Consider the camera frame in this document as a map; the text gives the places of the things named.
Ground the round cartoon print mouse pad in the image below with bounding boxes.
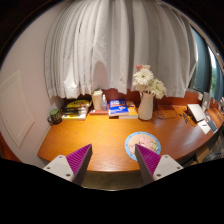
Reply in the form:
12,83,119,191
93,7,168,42
124,131,162,162

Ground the cream tumbler with lid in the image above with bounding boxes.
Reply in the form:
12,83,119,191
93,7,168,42
91,89,104,111

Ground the white paper sheet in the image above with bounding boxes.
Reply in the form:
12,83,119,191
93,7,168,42
197,120,212,135

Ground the red book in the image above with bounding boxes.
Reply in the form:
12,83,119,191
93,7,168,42
88,108,109,116

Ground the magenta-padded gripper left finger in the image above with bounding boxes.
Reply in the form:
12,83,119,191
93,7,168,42
43,143,94,186

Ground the white jug vase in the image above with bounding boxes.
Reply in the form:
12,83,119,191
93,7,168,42
137,92,156,121

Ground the white flower bouquet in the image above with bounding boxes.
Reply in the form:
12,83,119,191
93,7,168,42
132,64,168,100

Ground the yellow and black book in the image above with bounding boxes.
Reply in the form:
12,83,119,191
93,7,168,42
64,98,93,109

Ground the black cable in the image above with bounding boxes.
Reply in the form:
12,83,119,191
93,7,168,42
153,99,179,120

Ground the dark green mug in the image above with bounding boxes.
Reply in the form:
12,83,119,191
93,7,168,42
47,108,63,125

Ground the orange book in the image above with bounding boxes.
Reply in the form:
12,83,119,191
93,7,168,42
118,100,139,120

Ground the clear spray bottle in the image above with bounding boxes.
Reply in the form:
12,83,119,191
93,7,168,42
101,94,108,112

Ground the white laptop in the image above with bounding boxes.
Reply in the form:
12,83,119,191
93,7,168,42
186,103,208,123

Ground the white and yellow book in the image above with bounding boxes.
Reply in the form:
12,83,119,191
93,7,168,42
60,112,88,121

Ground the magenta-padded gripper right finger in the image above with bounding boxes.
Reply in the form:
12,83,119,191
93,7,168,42
134,143,184,186

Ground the dark grey window curtain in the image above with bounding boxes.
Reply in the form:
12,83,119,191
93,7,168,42
190,28,214,94

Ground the white pleated curtain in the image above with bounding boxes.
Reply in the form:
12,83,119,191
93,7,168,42
44,0,198,100

